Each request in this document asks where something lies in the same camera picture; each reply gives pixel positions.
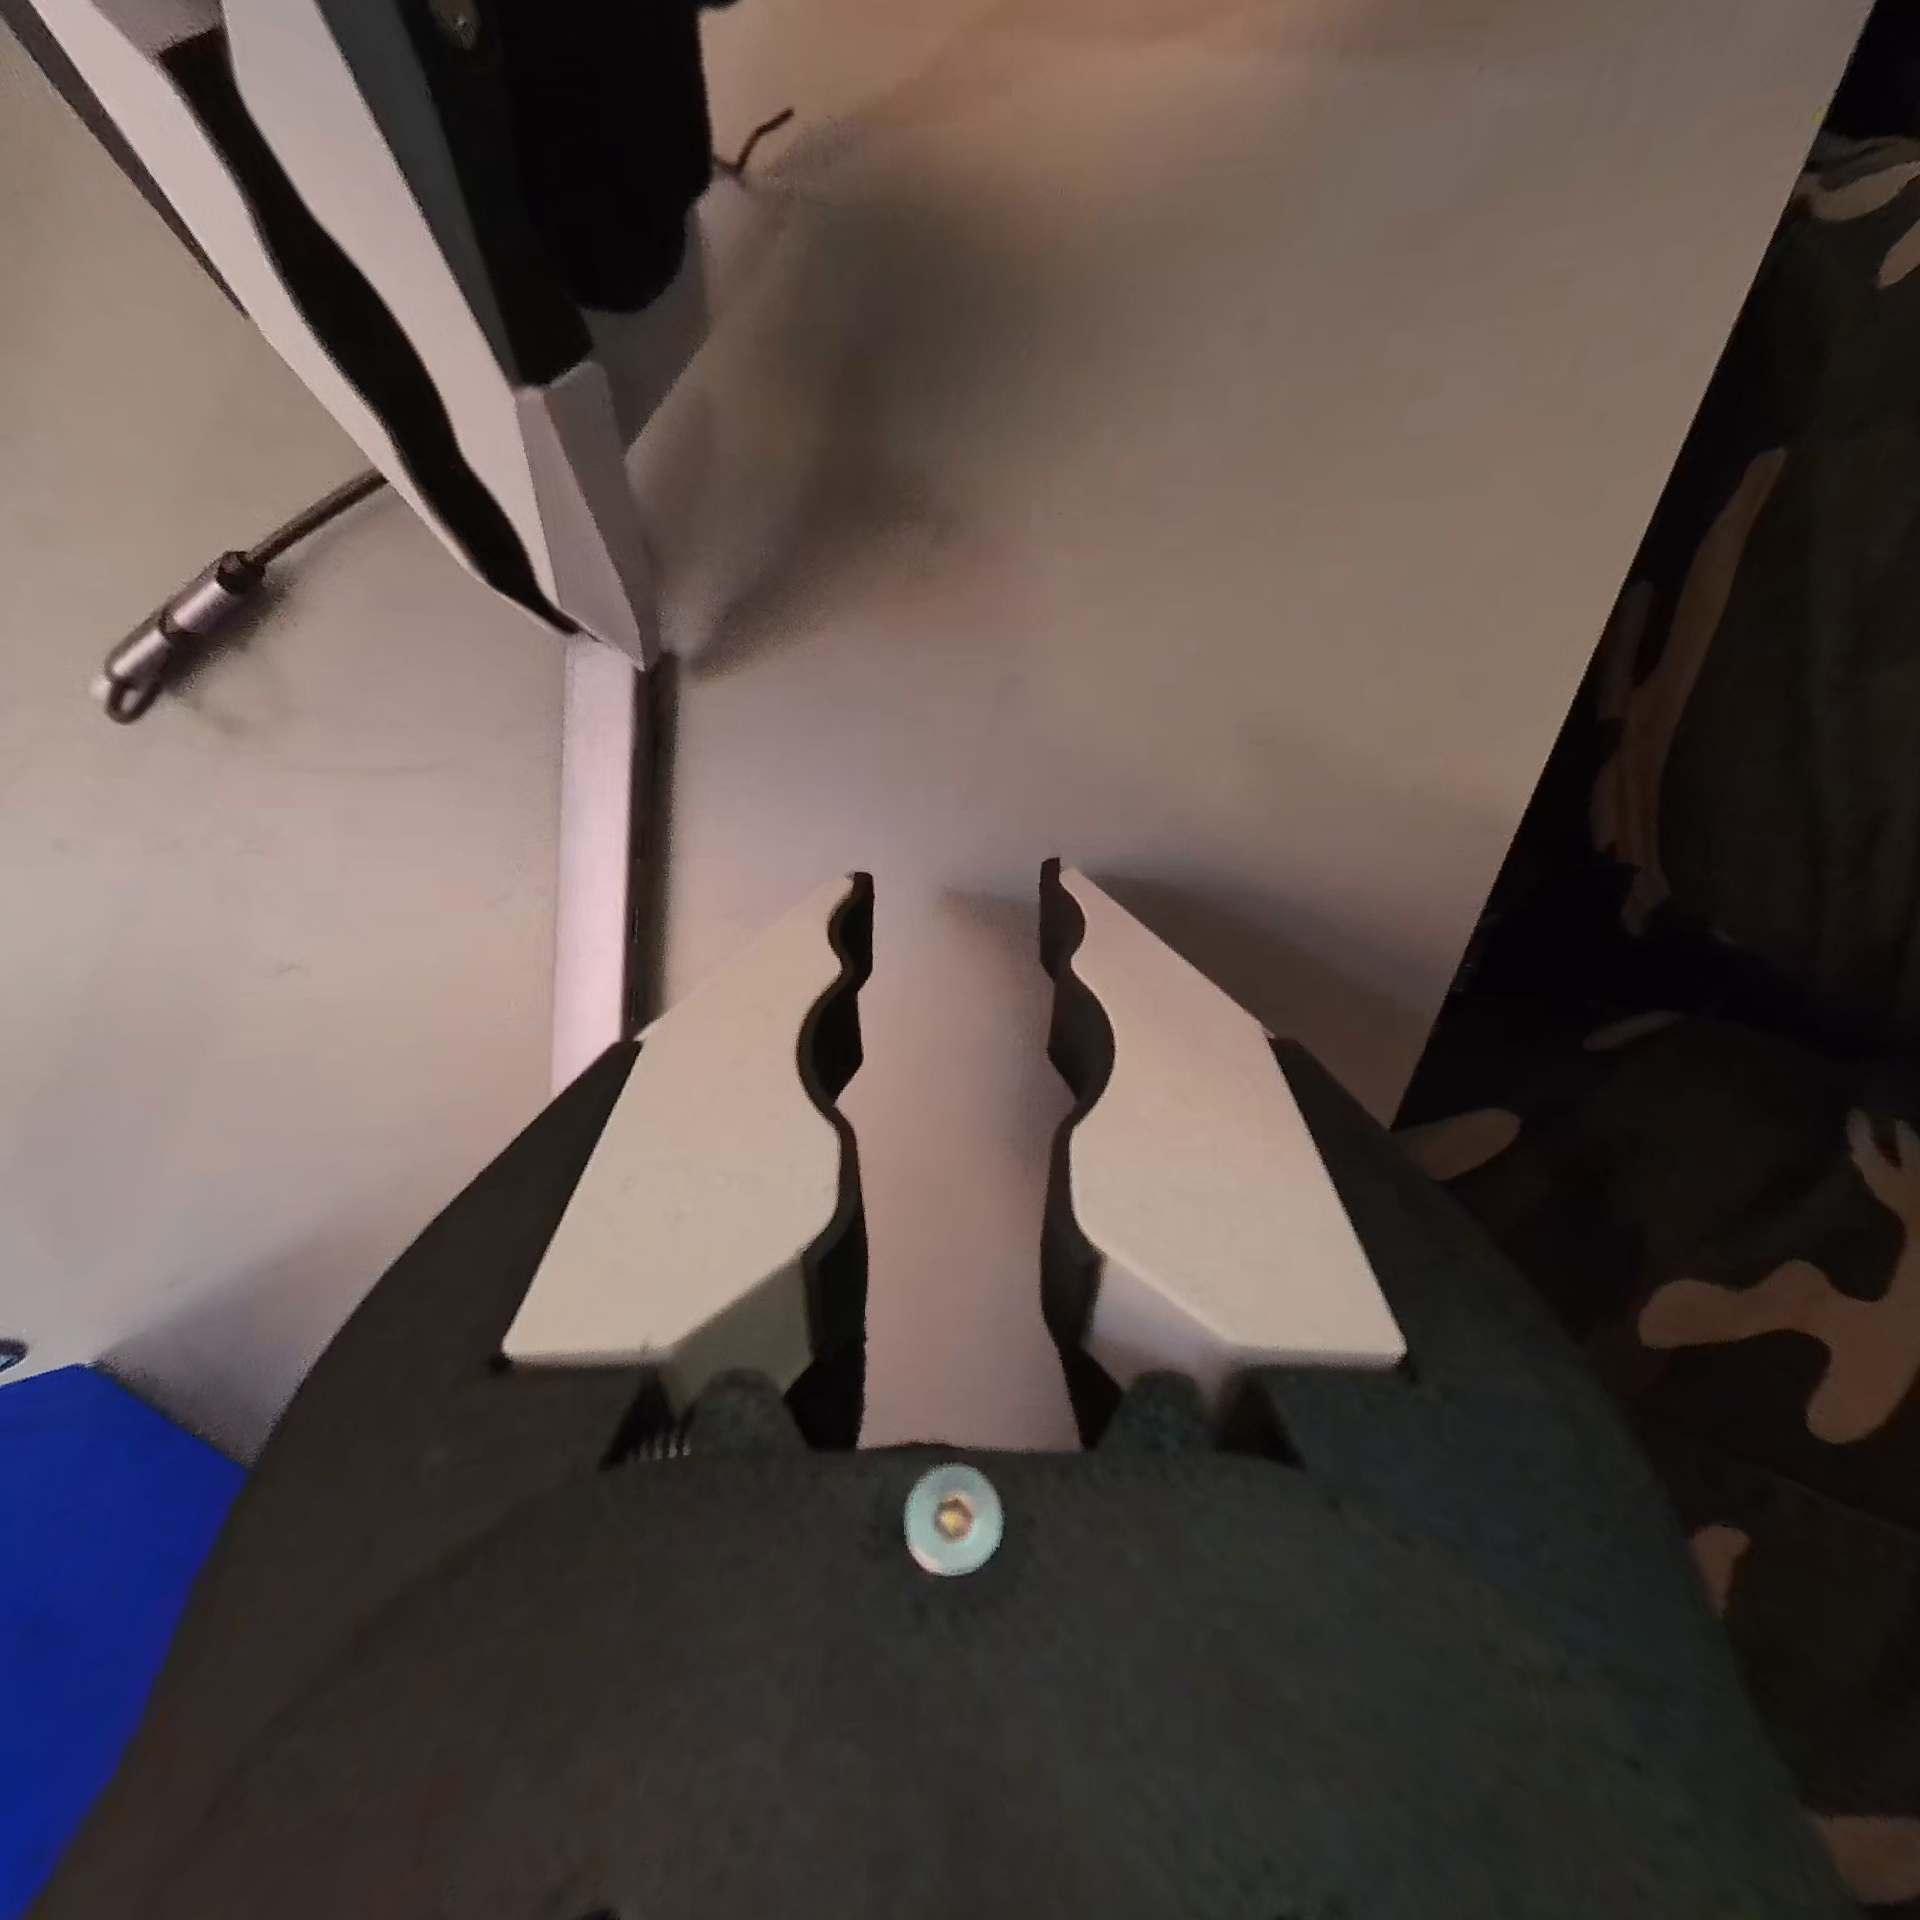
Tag camouflage trousers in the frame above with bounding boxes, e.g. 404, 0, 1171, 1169
1395, 93, 1920, 1920

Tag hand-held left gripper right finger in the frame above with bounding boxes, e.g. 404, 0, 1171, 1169
1040, 860, 1410, 1421

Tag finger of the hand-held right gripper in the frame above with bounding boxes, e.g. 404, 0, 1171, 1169
224, 0, 657, 672
26, 0, 578, 633

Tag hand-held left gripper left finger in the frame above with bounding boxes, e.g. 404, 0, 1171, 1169
500, 868, 880, 1404

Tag blue divided plastic bin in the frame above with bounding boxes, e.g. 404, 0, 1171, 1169
0, 1360, 248, 1920

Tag person's right hand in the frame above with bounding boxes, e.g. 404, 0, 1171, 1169
516, 0, 708, 314

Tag grey usb plug adapter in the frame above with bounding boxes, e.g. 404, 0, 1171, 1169
93, 549, 280, 725

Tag grey usb hub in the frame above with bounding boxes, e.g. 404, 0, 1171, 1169
254, 467, 669, 1091

